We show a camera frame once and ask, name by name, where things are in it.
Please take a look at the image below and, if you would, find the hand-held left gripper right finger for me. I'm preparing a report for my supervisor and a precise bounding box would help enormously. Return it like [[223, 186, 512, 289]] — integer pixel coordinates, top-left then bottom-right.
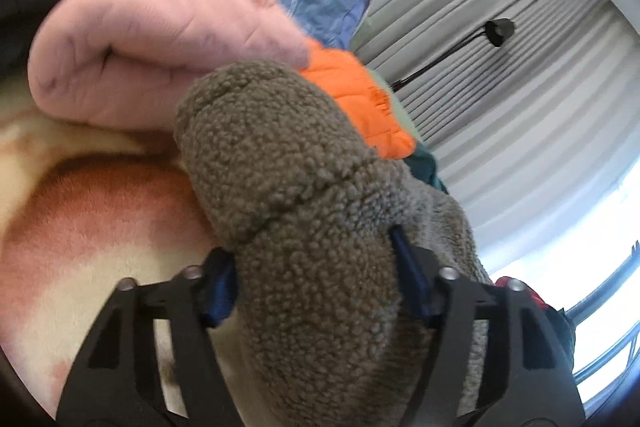
[[389, 224, 586, 427]]

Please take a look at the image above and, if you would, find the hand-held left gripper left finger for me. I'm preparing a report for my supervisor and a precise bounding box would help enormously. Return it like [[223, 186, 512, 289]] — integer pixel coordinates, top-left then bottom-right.
[[56, 247, 238, 427]]

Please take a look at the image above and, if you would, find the brown fleece jacket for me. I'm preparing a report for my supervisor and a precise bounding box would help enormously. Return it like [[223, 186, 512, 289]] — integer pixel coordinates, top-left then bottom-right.
[[172, 59, 496, 427]]

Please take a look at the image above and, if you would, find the dark teal garment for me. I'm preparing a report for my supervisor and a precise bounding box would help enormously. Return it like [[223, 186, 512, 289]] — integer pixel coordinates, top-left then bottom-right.
[[402, 142, 448, 195]]

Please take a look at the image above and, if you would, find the pale green pillow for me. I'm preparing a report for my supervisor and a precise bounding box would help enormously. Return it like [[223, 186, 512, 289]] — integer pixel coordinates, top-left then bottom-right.
[[370, 67, 431, 144]]

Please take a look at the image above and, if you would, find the orange and cream blanket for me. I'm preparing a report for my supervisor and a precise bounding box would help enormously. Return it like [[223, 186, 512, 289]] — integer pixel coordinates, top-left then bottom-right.
[[0, 77, 241, 423]]

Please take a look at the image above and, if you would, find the orange puffer jacket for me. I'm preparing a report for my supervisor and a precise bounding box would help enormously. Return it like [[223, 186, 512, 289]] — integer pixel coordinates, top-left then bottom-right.
[[300, 38, 418, 160]]

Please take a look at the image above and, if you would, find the metal window railing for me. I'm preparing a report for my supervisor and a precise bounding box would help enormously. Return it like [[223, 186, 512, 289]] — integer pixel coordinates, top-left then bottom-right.
[[562, 239, 640, 390]]

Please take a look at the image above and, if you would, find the grey pleated curtain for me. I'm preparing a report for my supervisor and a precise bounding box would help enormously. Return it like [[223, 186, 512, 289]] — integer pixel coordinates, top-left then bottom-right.
[[352, 0, 640, 258]]

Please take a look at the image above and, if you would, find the pink fleece garment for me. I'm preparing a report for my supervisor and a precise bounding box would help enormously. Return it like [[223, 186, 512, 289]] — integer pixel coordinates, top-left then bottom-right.
[[27, 0, 313, 132]]

